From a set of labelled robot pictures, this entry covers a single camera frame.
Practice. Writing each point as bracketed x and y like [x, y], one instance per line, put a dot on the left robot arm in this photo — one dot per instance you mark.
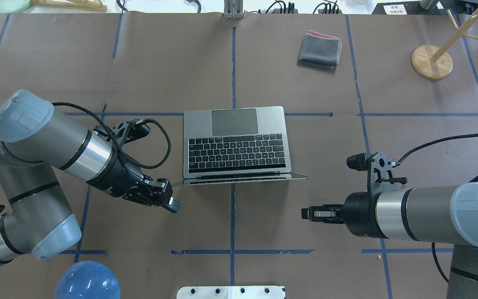
[35, 139]

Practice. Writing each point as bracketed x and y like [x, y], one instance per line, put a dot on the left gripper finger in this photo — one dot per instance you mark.
[162, 195]

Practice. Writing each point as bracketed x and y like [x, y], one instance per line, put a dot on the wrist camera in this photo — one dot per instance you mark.
[130, 130]
[380, 172]

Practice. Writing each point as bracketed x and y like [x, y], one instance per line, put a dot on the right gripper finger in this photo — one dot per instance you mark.
[322, 214]

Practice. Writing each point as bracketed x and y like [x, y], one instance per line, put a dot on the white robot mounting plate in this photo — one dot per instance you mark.
[232, 292]

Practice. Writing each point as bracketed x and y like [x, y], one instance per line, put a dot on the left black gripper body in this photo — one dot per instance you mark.
[119, 177]

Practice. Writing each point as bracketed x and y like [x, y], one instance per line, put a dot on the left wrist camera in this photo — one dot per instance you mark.
[130, 130]

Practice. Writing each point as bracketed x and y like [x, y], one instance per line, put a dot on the grey laptop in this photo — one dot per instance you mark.
[228, 146]

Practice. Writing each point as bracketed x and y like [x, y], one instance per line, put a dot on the white label sign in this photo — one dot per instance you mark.
[395, 9]

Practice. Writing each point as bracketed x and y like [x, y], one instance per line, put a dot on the metal camera post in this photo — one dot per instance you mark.
[233, 9]

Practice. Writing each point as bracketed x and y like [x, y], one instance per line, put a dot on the green tape roll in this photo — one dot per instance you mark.
[14, 6]

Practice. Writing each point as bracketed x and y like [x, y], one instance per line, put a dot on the wooden rack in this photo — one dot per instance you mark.
[85, 5]

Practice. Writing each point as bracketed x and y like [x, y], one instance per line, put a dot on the folded grey cloth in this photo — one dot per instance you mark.
[320, 50]

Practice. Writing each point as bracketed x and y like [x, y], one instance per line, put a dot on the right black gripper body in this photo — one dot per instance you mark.
[358, 212]

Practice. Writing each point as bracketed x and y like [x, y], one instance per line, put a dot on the blue desk lamp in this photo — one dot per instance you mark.
[88, 280]

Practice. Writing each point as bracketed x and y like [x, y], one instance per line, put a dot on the wooden stand round base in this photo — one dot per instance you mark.
[433, 62]

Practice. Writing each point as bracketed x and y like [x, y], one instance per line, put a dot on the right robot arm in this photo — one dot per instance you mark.
[436, 215]

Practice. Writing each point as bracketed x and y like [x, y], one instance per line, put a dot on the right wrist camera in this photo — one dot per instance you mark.
[380, 172]

